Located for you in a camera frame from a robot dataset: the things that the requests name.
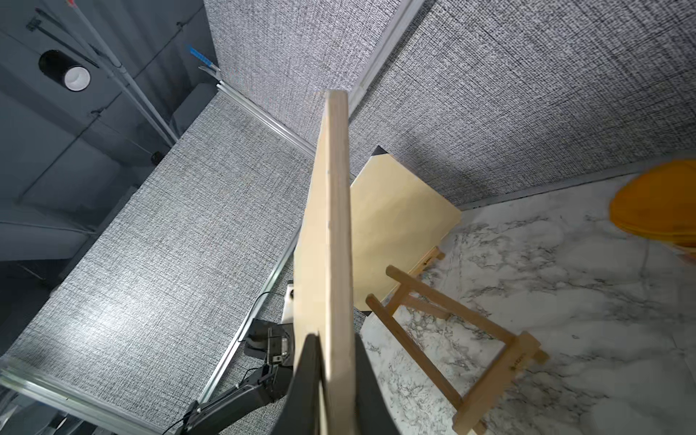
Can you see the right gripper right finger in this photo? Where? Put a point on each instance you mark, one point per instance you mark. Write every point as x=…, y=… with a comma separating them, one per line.
x=372, y=414

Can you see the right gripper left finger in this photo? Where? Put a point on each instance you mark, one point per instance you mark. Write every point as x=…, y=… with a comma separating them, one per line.
x=301, y=412

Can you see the wooden easel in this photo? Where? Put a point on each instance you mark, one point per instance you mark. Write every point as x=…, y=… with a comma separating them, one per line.
x=481, y=361
x=428, y=260

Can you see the wooden canvas board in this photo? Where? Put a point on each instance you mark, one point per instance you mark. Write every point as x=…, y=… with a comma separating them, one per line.
x=324, y=270
x=396, y=220

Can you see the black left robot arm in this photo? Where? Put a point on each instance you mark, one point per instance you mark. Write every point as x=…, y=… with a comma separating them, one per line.
x=273, y=345

